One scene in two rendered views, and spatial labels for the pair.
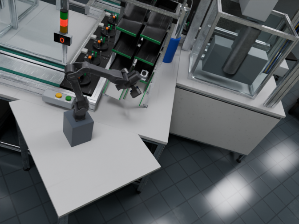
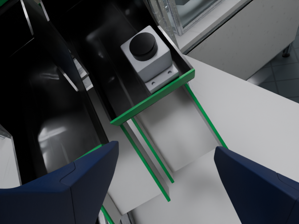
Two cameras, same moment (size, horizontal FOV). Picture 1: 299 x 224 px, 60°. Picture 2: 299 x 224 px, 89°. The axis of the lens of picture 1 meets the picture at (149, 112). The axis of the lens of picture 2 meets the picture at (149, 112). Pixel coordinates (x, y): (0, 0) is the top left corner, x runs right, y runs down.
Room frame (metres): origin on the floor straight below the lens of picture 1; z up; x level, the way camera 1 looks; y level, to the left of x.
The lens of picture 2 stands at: (1.24, 0.15, 1.34)
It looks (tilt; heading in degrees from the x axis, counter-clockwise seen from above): 45 degrees down; 3
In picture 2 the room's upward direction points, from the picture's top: 38 degrees counter-clockwise
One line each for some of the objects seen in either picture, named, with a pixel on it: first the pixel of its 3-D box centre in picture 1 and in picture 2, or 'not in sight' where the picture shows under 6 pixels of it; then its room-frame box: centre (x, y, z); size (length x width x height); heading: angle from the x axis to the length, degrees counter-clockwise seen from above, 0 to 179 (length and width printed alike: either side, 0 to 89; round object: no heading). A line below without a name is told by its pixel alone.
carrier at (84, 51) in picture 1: (92, 57); not in sight; (1.69, 0.59, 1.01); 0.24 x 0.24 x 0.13; 5
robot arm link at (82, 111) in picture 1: (80, 106); not in sight; (1.03, 0.40, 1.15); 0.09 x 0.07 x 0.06; 28
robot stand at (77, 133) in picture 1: (78, 126); not in sight; (1.03, 0.40, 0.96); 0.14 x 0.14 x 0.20; 49
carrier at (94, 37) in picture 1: (101, 42); not in sight; (1.94, 0.61, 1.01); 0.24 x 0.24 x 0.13; 5
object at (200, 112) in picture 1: (212, 106); (216, 43); (2.37, -0.66, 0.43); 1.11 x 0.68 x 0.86; 95
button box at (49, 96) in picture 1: (58, 98); not in sight; (1.22, 0.63, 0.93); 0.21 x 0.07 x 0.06; 95
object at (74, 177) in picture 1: (83, 135); not in sight; (1.06, 0.37, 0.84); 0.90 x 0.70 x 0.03; 49
